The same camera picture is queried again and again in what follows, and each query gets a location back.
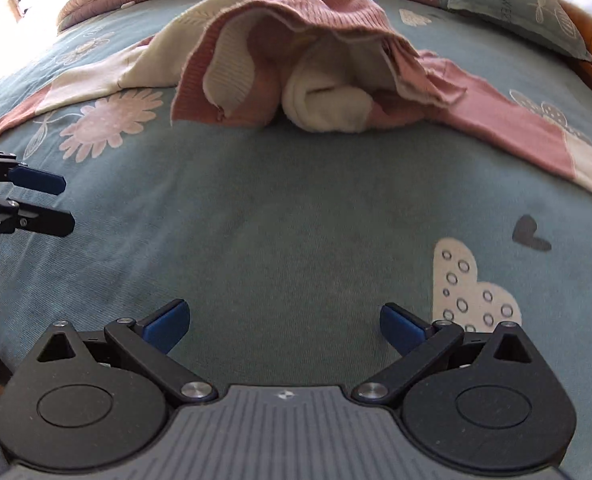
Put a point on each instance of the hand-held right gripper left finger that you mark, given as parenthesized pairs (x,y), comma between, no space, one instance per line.
(168,325)

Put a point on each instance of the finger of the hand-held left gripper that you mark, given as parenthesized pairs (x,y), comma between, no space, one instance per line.
(45,222)
(35,180)

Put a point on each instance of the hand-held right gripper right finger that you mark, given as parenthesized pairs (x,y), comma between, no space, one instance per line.
(401,327)

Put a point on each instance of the pink and white knit sweater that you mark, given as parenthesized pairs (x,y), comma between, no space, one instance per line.
(326,15)

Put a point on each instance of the grey-green printed pillow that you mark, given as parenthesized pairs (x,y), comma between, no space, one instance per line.
(516,10)

